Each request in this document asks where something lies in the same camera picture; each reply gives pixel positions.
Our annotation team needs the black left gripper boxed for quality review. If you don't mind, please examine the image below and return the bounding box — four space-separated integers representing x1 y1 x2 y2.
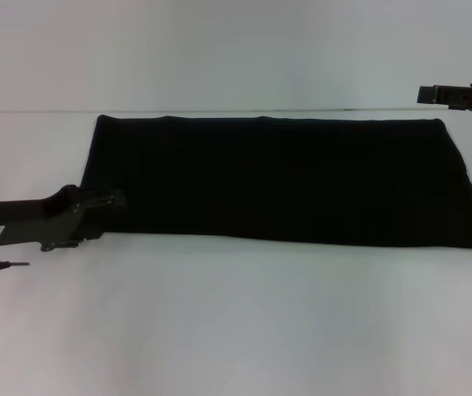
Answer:
0 184 127 253

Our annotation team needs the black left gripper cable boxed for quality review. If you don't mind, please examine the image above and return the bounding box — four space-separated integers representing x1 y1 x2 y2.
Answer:
0 254 31 276

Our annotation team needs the black t-shirt with FREE print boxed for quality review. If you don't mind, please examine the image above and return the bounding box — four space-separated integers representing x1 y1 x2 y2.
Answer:
80 114 472 252

